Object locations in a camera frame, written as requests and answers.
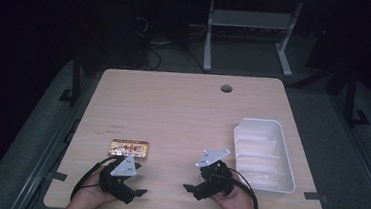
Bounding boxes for gold snack packet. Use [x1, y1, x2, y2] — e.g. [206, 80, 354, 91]
[107, 138, 151, 163]

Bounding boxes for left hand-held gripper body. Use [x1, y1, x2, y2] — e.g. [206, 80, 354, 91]
[97, 152, 141, 206]

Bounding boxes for aluminium floor rail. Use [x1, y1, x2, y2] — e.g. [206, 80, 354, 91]
[319, 92, 371, 209]
[9, 70, 101, 209]

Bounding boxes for black floor cables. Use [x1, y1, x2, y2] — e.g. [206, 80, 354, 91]
[132, 14, 211, 75]

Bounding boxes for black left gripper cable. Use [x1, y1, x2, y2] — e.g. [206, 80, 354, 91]
[70, 153, 118, 204]

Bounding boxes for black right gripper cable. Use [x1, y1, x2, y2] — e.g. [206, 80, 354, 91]
[224, 168, 263, 209]

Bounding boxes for person's right hand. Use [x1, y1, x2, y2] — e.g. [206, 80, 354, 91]
[209, 172, 260, 209]

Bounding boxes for white metal desk frame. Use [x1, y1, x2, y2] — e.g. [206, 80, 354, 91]
[201, 0, 305, 80]

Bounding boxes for person's left hand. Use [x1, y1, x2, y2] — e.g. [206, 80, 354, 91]
[75, 166, 118, 209]

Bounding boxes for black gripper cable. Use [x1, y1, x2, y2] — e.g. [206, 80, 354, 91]
[70, 153, 118, 204]
[224, 168, 263, 209]

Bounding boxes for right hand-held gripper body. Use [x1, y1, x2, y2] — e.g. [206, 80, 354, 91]
[192, 147, 238, 205]

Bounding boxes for black tape mark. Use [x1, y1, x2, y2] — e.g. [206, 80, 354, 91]
[51, 170, 69, 182]

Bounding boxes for white plastic container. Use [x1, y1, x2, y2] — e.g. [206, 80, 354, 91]
[229, 116, 302, 195]

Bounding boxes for black metal stand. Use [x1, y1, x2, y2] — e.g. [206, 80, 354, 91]
[58, 53, 85, 106]
[341, 65, 371, 129]

